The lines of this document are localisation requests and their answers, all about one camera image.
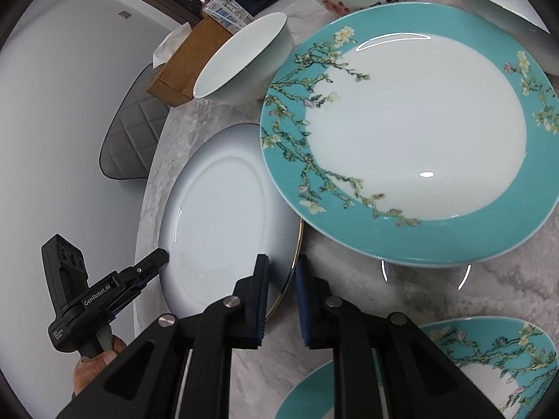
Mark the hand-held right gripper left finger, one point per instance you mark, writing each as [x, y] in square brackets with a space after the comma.
[262, 303]

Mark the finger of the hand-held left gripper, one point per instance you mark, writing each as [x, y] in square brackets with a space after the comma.
[150, 262]

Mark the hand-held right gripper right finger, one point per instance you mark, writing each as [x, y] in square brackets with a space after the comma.
[301, 303]

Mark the white plate with gold rim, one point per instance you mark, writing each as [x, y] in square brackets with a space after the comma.
[218, 227]

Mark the small teal plate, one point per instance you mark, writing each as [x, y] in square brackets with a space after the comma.
[305, 397]

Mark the teal floral bowl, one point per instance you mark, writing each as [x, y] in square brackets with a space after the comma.
[489, 349]

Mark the large teal floral plate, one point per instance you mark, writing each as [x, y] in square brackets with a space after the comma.
[415, 139]

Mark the person's left hand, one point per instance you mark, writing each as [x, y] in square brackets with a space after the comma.
[91, 369]

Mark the grey quilted chair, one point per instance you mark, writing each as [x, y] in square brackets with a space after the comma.
[131, 131]

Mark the wooden tissue box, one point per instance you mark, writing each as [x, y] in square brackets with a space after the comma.
[183, 65]

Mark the white tissue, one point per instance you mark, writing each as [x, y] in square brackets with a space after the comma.
[168, 43]

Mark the white and blue carton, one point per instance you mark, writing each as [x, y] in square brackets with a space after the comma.
[227, 11]

